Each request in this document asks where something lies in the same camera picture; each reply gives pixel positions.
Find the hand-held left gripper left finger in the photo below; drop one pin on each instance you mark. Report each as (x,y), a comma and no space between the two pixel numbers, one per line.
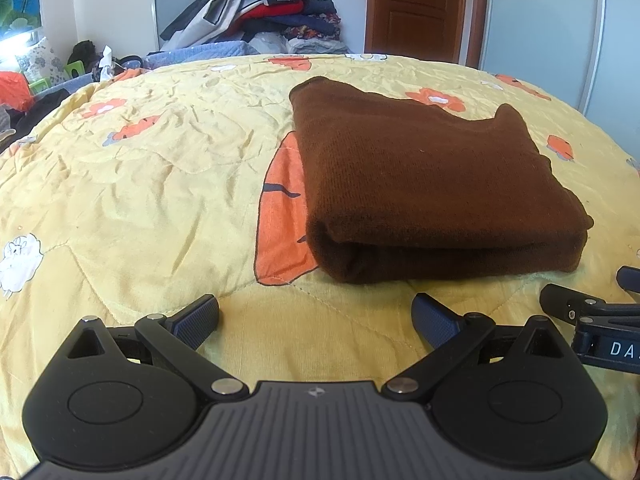
(197,317)

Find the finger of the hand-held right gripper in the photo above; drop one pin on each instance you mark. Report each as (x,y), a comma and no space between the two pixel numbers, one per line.
(630,276)
(565,300)

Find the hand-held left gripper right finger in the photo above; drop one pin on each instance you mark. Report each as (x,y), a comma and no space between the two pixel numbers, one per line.
(435,320)

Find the brown knit sweater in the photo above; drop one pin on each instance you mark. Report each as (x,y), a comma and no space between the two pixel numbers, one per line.
(425,185)

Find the pile of assorted clothes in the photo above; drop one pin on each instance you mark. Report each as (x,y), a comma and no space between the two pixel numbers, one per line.
(265,10)

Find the yellow carrot print quilt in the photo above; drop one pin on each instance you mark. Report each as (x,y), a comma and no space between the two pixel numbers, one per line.
(150,185)

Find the dark cloth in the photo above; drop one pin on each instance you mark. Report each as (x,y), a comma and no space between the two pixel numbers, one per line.
(35,112)

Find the blue quilted blanket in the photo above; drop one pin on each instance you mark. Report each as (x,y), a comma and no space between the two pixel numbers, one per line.
(200,52)

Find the white tissue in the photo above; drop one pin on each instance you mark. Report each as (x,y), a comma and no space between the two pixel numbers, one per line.
(106,62)

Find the green plastic stool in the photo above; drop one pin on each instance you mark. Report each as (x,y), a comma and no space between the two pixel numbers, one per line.
(76,69)

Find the black bag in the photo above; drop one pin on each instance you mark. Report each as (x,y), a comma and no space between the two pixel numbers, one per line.
(82,52)

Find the orange cloth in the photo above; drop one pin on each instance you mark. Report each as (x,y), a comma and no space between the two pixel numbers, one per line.
(12,91)

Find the floral pillow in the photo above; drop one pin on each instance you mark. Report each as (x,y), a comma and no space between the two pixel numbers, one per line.
(42,60)

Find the brown wooden door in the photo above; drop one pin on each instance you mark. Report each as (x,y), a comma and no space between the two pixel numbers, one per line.
(420,10)

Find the grey framed panel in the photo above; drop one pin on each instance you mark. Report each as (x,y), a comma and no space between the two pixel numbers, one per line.
(172,7)

